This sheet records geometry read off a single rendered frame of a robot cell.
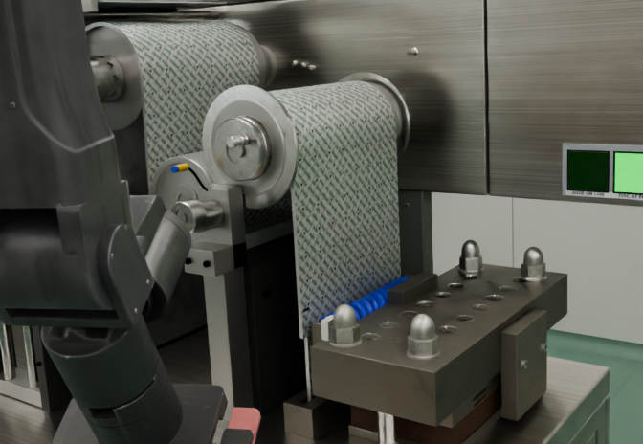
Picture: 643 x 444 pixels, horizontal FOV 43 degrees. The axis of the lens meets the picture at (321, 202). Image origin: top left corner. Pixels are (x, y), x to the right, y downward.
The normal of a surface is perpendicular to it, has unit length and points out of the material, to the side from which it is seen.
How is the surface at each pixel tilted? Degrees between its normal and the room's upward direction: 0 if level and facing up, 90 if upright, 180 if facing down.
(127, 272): 90
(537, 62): 90
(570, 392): 0
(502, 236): 90
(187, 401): 29
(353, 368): 90
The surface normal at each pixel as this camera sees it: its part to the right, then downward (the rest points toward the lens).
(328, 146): 0.81, 0.07
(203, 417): -0.14, -0.76
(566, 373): -0.05, -0.98
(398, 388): -0.58, 0.18
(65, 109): 0.94, -0.17
